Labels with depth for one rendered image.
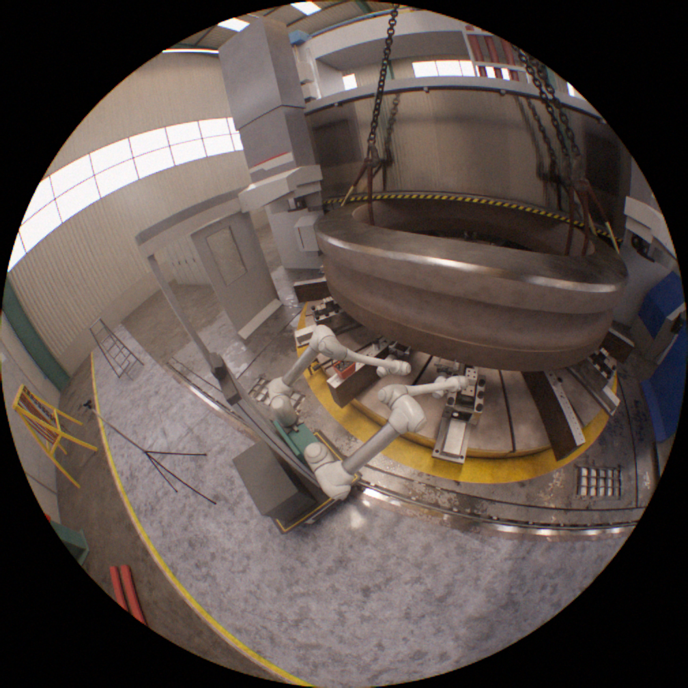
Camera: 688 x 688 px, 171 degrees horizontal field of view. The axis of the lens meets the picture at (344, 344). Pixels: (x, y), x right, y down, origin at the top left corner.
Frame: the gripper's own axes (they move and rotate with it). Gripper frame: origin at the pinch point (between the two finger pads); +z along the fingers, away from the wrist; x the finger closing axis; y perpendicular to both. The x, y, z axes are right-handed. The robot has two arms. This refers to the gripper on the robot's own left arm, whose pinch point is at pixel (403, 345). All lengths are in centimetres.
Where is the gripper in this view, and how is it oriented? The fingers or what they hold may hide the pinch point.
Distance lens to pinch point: 208.1
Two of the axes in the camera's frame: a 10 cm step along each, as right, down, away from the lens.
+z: 6.3, -6.0, 5.0
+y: 1.7, 7.3, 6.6
